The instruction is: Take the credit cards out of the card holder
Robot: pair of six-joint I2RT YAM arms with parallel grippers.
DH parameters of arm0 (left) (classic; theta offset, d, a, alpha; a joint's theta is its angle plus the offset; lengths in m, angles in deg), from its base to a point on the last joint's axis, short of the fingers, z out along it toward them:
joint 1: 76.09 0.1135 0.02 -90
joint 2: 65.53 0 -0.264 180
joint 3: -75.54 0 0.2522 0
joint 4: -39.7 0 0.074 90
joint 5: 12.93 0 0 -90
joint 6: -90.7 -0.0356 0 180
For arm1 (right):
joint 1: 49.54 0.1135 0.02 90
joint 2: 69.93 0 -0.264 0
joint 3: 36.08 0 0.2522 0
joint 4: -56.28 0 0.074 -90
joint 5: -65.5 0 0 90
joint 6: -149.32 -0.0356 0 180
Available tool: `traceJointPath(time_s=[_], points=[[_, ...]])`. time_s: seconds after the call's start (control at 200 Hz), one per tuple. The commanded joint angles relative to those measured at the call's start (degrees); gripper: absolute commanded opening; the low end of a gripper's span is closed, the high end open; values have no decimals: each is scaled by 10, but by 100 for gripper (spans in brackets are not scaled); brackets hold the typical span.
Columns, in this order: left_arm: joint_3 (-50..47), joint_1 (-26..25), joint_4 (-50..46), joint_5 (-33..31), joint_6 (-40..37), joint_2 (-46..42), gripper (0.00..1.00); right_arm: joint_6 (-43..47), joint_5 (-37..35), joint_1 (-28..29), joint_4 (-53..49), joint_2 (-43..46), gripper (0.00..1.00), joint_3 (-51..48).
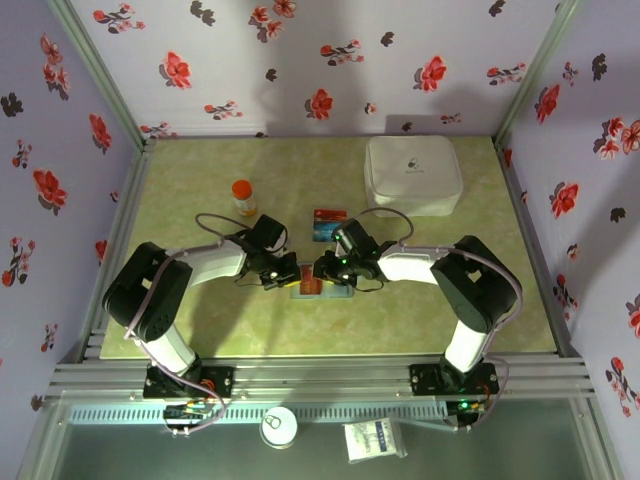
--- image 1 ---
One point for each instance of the aluminium side rail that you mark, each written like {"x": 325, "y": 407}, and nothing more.
{"x": 542, "y": 260}
{"x": 120, "y": 225}

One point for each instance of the white pull-tab can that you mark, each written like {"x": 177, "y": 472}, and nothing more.
{"x": 278, "y": 427}

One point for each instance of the red credit card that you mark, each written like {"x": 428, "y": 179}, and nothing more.
{"x": 310, "y": 286}
{"x": 330, "y": 216}

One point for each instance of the perforated metal strip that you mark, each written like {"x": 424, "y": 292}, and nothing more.
{"x": 125, "y": 415}

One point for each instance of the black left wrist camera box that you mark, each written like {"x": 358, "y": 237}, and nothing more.
{"x": 269, "y": 233}

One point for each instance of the pale green card holder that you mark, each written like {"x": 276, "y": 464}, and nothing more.
{"x": 342, "y": 294}

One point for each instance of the aluminium frame post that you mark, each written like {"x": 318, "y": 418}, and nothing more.
{"x": 540, "y": 65}
{"x": 95, "y": 65}

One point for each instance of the orange pill bottle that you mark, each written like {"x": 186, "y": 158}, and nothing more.
{"x": 244, "y": 197}

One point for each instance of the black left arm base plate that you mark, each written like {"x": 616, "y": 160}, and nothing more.
{"x": 220, "y": 382}

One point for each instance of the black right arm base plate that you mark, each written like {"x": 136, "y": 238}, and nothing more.
{"x": 425, "y": 380}

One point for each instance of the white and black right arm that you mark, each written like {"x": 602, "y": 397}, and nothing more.
{"x": 410, "y": 265}

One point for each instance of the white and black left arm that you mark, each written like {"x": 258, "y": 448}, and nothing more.
{"x": 215, "y": 267}

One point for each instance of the long aluminium frame rail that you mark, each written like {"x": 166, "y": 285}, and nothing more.
{"x": 320, "y": 380}

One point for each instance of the blue credit card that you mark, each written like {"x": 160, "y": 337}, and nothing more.
{"x": 324, "y": 232}

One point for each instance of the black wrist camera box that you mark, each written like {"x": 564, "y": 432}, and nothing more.
{"x": 355, "y": 237}
{"x": 269, "y": 233}

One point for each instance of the clear packet of white pads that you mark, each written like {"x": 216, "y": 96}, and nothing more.
{"x": 375, "y": 440}

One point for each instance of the small electronics board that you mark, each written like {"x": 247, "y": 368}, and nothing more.
{"x": 187, "y": 415}
{"x": 465, "y": 412}

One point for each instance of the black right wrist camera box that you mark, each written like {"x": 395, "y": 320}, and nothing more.
{"x": 355, "y": 237}

